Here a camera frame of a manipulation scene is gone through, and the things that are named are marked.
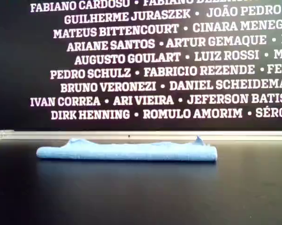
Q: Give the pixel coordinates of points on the light blue microfibre cloth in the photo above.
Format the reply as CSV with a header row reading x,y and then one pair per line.
x,y
127,153

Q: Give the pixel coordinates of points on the aluminium table frame rail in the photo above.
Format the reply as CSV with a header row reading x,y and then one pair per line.
x,y
248,136

